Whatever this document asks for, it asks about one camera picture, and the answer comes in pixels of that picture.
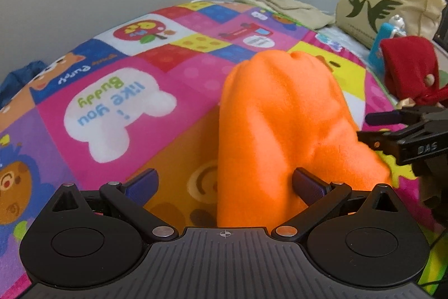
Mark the blue cloth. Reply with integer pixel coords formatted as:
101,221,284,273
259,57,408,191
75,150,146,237
0,61,47,108

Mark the blue white toy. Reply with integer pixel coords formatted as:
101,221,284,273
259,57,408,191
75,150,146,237
368,14,406,77

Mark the beige folded blanket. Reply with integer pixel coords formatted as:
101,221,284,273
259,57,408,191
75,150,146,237
235,0,336,30

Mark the colourful cartoon play mat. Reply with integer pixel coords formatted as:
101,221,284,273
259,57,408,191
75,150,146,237
0,0,448,299

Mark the red plush garment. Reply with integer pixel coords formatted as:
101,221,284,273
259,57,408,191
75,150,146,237
380,36,447,106

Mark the orange fleece garment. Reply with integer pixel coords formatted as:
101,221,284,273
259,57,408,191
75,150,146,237
217,50,391,229

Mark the beige bird print bag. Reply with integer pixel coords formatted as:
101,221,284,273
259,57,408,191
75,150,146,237
336,0,447,48

